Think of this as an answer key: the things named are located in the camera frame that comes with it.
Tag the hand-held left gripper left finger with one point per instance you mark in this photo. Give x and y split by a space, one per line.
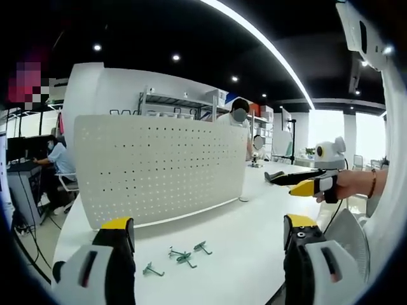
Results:
105 273

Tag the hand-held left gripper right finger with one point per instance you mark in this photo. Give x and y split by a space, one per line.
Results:
314 270

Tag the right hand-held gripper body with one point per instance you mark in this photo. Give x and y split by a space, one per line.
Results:
330 159

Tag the metal hook assembly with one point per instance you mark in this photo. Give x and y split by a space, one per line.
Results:
203 248
178 252
188 260
153 270

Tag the white pegboard mounting plate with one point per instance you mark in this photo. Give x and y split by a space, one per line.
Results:
159 171

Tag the person's right hand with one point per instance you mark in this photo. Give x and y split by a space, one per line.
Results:
353 184

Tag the small green plant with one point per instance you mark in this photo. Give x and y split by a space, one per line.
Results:
310 152

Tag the black tripod stand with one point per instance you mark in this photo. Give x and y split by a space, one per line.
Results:
294 139

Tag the small white table device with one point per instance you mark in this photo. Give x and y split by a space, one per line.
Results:
255 160

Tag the round white pegboard foot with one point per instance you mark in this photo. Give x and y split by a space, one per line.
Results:
244 199

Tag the white mesh chair back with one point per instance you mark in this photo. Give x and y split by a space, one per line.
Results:
353 232

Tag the person's white clothing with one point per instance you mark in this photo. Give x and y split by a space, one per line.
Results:
392 143

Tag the white office chair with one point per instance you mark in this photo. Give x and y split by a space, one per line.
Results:
68 187

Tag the grey office desk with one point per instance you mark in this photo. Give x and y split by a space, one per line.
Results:
25 184

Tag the curved ceiling light strip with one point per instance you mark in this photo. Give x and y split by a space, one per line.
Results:
270 47

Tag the white worn device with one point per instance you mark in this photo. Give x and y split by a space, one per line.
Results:
359 28

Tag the metal storage shelf rack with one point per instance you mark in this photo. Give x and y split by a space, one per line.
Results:
178 103

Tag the black computer monitor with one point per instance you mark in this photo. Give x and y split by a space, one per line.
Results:
22 147

